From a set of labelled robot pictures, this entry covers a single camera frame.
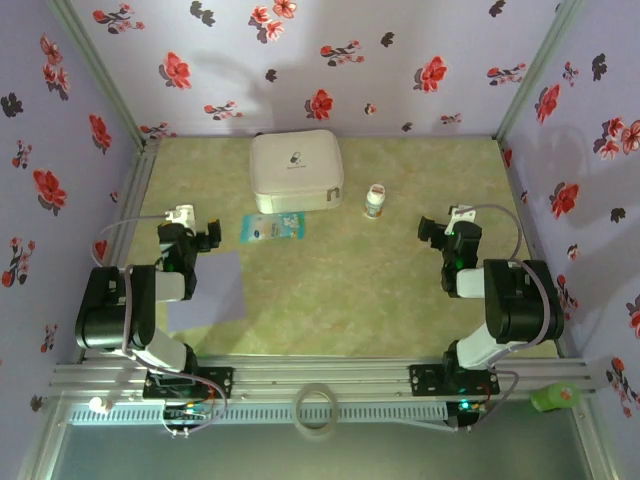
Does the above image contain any aluminium side rail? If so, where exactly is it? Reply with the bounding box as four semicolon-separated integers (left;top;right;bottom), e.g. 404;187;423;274
73;137;162;365
494;137;571;360

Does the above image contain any aluminium corner post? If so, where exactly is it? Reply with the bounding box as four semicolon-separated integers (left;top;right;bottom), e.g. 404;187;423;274
493;0;587;142
45;0;149;147

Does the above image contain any long aluminium frame rail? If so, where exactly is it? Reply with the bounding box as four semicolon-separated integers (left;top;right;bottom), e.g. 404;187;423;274
48;355;600;401

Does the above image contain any grey left arm cable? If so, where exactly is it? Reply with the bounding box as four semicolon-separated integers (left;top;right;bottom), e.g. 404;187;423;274
91;213;229;439

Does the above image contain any grey slotted cable duct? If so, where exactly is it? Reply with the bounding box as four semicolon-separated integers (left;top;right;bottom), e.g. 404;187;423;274
66;402;450;427

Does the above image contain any clear tape roll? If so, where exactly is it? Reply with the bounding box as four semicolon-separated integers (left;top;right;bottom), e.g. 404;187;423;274
293;383;343;442

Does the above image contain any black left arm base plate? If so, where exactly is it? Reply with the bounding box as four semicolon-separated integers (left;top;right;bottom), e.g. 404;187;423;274
143;366;235;400

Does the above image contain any grey right arm cable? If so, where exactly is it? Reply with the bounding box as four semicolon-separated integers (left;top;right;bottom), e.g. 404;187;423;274
449;203;554;434

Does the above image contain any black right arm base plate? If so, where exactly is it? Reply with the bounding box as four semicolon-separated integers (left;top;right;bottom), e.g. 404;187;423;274
408;363;501;400

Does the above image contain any green plastic container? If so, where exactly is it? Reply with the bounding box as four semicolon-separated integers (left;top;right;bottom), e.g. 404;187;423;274
529;381;583;414

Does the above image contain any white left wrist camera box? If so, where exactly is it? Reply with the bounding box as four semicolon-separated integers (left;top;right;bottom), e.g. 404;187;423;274
166;203;197;227

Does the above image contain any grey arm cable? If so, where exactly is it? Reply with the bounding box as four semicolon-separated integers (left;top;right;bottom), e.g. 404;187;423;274
91;213;229;439
449;203;554;434

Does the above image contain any blue wet wipes packet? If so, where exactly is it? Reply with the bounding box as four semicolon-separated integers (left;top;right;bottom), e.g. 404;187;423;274
239;211;307;245

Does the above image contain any purple paper sheet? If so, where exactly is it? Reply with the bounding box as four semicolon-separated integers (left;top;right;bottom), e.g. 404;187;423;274
167;251;248;332

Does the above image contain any white pill bottle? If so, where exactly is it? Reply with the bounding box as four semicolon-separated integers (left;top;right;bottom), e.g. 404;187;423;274
363;183;387;220

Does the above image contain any white zip case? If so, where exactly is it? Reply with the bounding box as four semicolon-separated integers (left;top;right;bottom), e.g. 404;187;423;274
248;128;346;215

